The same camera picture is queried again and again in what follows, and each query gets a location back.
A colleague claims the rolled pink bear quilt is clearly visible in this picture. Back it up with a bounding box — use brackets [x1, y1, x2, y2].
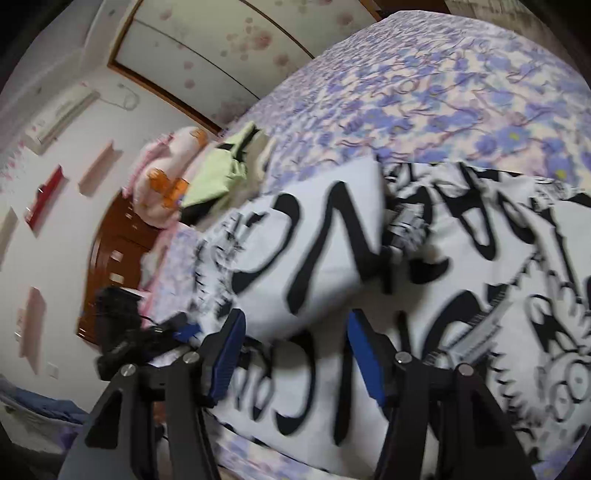
[124, 126, 208, 229]

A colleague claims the beige wall shelf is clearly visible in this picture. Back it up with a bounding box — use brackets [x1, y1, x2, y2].
[0, 208, 19, 252]

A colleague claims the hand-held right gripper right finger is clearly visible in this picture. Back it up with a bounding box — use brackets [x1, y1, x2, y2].
[346, 309, 539, 480]

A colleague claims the pink bed sheet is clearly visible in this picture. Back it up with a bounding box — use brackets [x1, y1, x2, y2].
[137, 284, 160, 326]

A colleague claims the black folded garment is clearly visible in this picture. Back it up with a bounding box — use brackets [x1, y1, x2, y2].
[180, 203, 223, 228]

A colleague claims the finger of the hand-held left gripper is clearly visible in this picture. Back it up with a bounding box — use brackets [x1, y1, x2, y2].
[141, 312, 204, 357]

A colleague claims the floral sliding door wardrobe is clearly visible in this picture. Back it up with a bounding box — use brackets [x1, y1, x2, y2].
[108, 0, 384, 137]

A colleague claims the purple cat print blanket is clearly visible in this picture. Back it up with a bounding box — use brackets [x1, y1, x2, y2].
[139, 9, 591, 480]

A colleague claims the brown wooden headboard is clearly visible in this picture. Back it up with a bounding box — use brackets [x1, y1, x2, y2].
[76, 191, 162, 344]

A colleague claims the light green folded garment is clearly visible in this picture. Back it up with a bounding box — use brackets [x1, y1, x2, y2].
[182, 122, 266, 208]

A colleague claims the pale pink wall shelf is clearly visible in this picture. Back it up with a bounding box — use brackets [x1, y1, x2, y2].
[21, 287, 47, 374]

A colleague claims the red wall shelf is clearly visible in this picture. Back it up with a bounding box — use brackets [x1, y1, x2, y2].
[25, 165, 70, 232]

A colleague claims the black white printed shirt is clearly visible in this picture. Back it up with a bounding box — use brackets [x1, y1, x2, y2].
[196, 154, 591, 480]

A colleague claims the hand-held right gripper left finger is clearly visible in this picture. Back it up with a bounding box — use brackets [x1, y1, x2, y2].
[60, 308, 247, 480]

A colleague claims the white air conditioner cable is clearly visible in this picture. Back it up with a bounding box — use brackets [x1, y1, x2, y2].
[99, 83, 139, 112]

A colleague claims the white air conditioner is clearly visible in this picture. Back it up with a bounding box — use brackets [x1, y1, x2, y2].
[25, 88, 101, 155]

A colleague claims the blue cloth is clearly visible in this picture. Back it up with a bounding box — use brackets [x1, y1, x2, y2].
[0, 374, 90, 426]

